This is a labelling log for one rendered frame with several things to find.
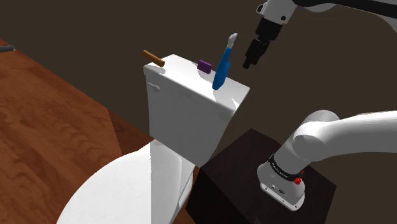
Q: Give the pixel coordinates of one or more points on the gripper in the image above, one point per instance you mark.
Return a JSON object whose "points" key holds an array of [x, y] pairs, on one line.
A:
{"points": [[266, 29]]}

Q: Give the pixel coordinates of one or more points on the purple block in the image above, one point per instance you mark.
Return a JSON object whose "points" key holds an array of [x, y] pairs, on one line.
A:
{"points": [[204, 66]]}

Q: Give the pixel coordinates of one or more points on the white toilet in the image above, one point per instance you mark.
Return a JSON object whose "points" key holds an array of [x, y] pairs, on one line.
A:
{"points": [[183, 118]]}

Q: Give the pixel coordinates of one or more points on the blue toothbrush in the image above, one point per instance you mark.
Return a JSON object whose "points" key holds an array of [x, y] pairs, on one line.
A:
{"points": [[222, 69]]}

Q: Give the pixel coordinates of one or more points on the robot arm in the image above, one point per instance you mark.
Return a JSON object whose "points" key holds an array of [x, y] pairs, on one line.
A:
{"points": [[341, 133]]}

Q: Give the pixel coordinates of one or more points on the brown cylinder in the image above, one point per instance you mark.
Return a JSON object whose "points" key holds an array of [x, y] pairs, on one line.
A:
{"points": [[153, 58]]}

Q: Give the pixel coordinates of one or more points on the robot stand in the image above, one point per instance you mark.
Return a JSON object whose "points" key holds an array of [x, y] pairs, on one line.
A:
{"points": [[229, 186]]}

